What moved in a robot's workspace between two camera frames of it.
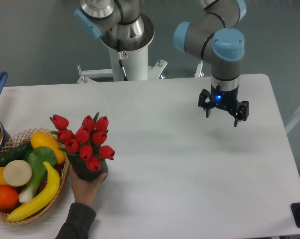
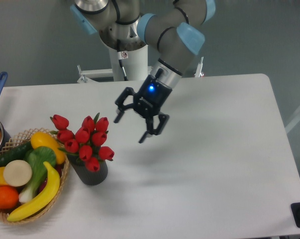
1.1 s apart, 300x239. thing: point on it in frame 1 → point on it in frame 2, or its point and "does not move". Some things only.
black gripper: [226, 99] → [151, 95]
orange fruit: [5, 197] does not move
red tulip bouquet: [87, 142] does not move
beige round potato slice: [17, 173] does not move
